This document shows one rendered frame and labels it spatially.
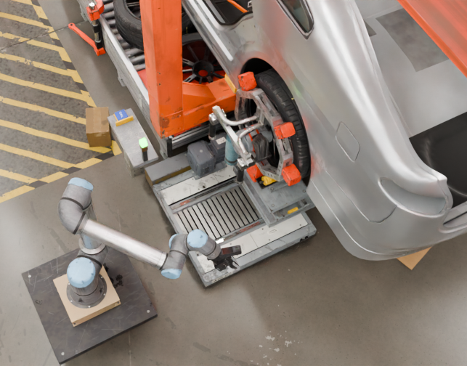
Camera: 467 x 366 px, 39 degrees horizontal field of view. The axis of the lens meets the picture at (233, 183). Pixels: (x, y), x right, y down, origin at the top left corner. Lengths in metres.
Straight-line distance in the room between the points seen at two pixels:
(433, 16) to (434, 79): 2.70
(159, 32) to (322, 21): 0.85
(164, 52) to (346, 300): 1.95
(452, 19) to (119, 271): 2.92
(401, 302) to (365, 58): 1.92
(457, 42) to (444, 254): 3.34
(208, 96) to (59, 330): 1.63
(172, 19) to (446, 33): 2.18
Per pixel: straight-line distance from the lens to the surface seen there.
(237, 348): 4.10
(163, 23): 3.38
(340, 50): 3.01
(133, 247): 3.16
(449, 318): 4.45
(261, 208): 4.30
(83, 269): 3.62
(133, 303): 3.88
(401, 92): 3.96
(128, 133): 4.26
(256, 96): 3.59
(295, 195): 4.31
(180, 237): 3.25
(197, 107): 4.08
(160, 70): 3.63
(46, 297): 3.97
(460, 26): 1.41
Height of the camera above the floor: 3.92
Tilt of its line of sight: 59 degrees down
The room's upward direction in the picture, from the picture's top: 6 degrees clockwise
